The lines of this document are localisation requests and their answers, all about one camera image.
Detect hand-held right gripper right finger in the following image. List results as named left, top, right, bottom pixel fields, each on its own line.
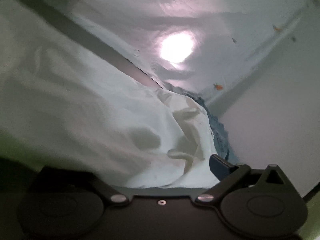
left=195, top=154, right=292, bottom=205

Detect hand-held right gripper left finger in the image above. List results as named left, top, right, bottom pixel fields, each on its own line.
left=30, top=166, right=130, bottom=204

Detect white garment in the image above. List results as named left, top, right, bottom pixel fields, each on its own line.
left=0, top=0, right=222, bottom=189

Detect light green bar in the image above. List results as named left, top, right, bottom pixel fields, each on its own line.
left=304, top=197, right=320, bottom=240

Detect carrot printed white sheet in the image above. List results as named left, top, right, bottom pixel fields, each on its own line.
left=10, top=0, right=311, bottom=105

